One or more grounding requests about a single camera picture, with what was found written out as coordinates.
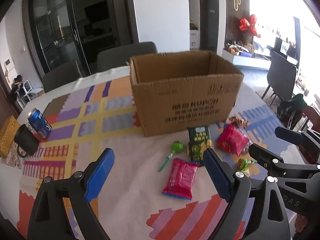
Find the green cloth on chair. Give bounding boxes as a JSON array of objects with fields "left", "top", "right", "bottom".
[{"left": 277, "top": 94, "right": 307, "bottom": 130}]

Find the black glass sliding door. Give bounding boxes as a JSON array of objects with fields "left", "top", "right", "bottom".
[{"left": 22, "top": 0, "right": 139, "bottom": 78}]

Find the blue Pepsi can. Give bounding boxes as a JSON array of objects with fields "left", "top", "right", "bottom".
[{"left": 27, "top": 108, "right": 52, "bottom": 139}]

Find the open cardboard box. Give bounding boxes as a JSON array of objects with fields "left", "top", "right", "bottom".
[{"left": 130, "top": 50, "right": 244, "bottom": 137}]

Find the dark grey chair left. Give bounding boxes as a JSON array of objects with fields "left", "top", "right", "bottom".
[{"left": 42, "top": 60, "right": 82, "bottom": 93}]

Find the pink-red snack packet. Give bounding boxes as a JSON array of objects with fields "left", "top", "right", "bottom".
[{"left": 162, "top": 158, "right": 199, "bottom": 200}]

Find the gold-red wrapped candy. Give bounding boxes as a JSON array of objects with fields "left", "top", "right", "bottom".
[{"left": 229, "top": 116, "right": 248, "bottom": 128}]

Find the small green wrapped candy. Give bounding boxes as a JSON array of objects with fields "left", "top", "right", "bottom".
[{"left": 237, "top": 158, "right": 257, "bottom": 178}]

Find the golden woven box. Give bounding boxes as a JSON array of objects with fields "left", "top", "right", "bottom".
[{"left": 0, "top": 115, "right": 20, "bottom": 158}]

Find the green lollipop with stick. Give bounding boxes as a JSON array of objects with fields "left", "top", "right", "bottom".
[{"left": 158, "top": 141, "right": 184, "bottom": 172}]

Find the dark grey chair right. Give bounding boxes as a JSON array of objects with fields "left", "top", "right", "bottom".
[{"left": 261, "top": 51, "right": 297, "bottom": 101}]

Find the black mug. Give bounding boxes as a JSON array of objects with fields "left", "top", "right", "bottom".
[{"left": 14, "top": 124, "right": 40, "bottom": 158}]

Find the white low tv cabinet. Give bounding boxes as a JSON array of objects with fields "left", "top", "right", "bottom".
[{"left": 222, "top": 44, "right": 271, "bottom": 70}]

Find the red balloon flower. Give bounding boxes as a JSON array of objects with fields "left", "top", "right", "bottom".
[{"left": 239, "top": 14, "right": 261, "bottom": 38}]

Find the white small side shelf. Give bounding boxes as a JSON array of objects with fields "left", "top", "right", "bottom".
[{"left": 10, "top": 75, "right": 44, "bottom": 108}]

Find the red snack bag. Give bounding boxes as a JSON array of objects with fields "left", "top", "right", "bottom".
[{"left": 216, "top": 124, "right": 252, "bottom": 157}]

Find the dark green chips bag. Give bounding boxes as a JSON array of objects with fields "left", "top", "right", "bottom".
[{"left": 188, "top": 126, "right": 212, "bottom": 167}]

